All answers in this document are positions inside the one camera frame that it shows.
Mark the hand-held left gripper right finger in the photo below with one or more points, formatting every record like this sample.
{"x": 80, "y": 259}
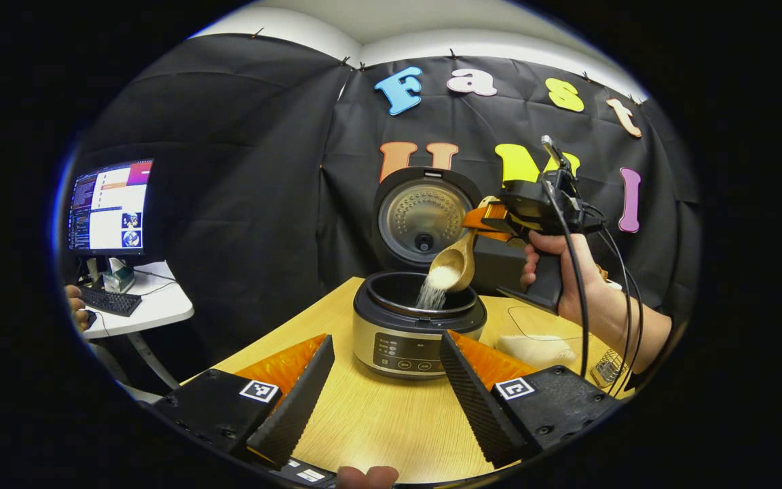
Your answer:
{"x": 472, "y": 401}

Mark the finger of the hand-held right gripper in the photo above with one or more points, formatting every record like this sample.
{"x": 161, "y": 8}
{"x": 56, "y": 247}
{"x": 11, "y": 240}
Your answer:
{"x": 482, "y": 216}
{"x": 499, "y": 265}

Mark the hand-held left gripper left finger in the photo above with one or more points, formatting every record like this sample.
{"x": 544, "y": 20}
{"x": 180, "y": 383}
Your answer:
{"x": 296, "y": 407}

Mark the wooden spoon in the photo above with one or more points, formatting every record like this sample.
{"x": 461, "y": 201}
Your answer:
{"x": 459, "y": 261}

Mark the spoonful of white rice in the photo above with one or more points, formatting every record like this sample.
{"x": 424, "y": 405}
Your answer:
{"x": 440, "y": 282}

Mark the silver black rice cooker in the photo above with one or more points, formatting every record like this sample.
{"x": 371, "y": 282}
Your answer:
{"x": 411, "y": 333}

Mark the clear plastic container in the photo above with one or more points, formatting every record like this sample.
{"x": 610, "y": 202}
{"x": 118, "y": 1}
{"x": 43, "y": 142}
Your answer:
{"x": 544, "y": 326}

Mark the white side desk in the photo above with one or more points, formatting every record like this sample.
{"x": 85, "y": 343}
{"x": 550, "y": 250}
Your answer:
{"x": 153, "y": 305}

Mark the black keyboard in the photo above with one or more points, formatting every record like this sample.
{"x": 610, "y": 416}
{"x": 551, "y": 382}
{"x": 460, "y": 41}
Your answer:
{"x": 111, "y": 301}

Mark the tissue box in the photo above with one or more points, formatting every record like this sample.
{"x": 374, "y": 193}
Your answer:
{"x": 118, "y": 278}

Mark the computer monitor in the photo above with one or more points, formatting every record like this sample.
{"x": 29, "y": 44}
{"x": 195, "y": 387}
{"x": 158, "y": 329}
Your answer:
{"x": 109, "y": 207}

